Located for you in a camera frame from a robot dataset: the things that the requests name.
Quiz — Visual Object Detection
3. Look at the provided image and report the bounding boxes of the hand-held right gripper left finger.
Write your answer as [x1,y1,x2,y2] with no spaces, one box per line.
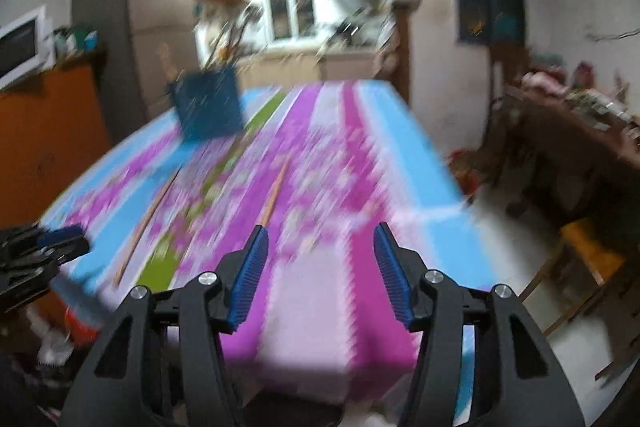
[62,225,270,427]

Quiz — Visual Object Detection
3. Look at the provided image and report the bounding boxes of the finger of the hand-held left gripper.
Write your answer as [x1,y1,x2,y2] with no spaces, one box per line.
[0,224,91,266]
[0,260,67,309]

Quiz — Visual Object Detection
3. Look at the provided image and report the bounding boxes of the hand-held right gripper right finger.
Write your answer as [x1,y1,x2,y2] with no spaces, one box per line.
[373,222,586,427]

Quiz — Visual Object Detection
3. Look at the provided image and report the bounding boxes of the blue perforated utensil holder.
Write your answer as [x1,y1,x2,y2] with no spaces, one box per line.
[169,66,247,144]

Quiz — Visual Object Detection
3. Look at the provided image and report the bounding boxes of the orange wooden cabinet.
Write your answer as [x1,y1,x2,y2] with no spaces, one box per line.
[0,57,113,228]

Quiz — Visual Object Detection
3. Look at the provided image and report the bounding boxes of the floral purple blue tablecloth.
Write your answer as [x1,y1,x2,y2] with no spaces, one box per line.
[37,79,476,408]

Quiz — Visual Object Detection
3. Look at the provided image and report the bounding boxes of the white microwave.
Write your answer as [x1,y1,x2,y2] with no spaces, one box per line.
[0,4,54,90]

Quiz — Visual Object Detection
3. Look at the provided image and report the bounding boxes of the wooden stool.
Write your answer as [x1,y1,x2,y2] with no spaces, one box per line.
[520,217,631,380]

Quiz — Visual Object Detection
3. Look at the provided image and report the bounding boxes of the wooden dining table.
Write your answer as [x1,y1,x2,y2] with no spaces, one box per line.
[504,82,640,228]

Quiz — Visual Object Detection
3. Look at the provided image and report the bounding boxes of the beige kitchen base cabinets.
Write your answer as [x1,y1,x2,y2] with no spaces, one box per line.
[240,44,396,88]

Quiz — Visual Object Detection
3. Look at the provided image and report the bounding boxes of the grey refrigerator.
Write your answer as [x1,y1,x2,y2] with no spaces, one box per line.
[70,0,201,122]

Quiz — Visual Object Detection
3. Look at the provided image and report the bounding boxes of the pink cloth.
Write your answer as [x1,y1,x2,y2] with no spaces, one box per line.
[522,69,564,96]

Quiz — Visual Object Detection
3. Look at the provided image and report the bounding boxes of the kitchen window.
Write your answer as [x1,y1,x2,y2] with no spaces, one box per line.
[265,0,321,42]

